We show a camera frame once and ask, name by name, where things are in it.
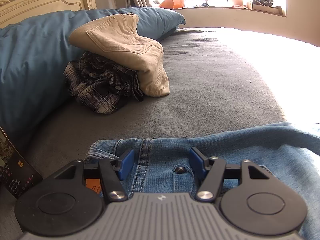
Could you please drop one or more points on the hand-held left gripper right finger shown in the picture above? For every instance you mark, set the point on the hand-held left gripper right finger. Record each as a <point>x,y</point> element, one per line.
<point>196,161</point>

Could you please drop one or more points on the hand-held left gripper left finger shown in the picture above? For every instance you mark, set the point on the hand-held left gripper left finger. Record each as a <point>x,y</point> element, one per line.
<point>126,162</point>

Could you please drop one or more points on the blue denim jeans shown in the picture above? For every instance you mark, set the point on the blue denim jeans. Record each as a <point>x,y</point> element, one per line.
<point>250,145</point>

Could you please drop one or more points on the grey blanket bed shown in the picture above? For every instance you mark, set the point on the grey blanket bed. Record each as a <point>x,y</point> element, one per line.
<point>200,85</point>

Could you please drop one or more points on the dark plaid shirt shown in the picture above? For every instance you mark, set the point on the dark plaid shirt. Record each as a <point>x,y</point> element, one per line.
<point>100,87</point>

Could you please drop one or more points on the black smartphone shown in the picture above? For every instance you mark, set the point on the black smartphone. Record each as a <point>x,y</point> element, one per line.
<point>17,175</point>

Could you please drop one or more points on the beige pants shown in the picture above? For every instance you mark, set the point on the beige pants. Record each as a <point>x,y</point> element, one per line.
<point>120,42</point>

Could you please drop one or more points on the blue pillow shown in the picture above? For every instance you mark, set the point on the blue pillow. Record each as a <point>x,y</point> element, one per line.
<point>30,55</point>

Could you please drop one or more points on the orange bag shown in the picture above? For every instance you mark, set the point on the orange bag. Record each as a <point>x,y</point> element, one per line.
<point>172,2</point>

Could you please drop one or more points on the pink pot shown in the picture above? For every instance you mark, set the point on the pink pot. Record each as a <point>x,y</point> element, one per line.
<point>236,1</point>

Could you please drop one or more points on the cardboard box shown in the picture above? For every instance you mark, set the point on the cardboard box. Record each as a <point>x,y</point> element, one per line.
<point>277,9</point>

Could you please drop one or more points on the cream carved headboard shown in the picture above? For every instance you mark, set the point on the cream carved headboard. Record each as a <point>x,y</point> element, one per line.
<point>37,2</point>

